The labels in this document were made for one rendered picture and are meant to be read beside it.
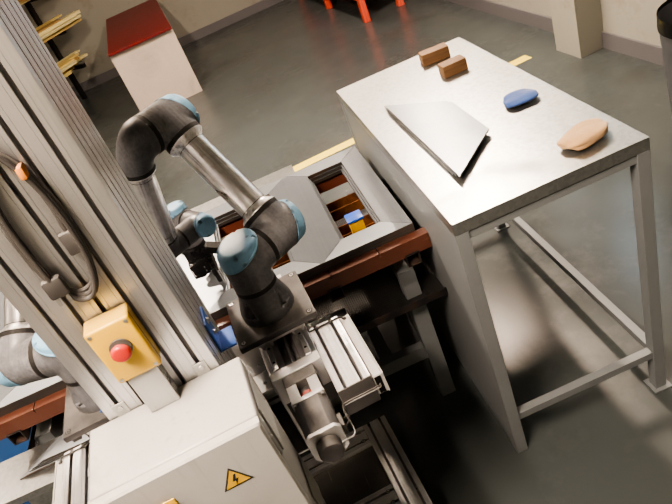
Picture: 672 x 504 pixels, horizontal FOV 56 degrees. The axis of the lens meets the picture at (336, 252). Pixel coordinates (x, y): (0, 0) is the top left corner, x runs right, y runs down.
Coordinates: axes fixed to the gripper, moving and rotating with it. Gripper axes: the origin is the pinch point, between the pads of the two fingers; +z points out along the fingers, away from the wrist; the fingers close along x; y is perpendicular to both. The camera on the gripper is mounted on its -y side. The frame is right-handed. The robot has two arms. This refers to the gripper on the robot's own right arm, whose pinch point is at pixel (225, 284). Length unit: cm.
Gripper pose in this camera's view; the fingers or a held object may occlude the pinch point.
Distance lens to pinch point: 228.5
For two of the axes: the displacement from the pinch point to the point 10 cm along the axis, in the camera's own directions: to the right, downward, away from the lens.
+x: 2.4, 4.9, -8.4
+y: -9.1, 4.1, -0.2
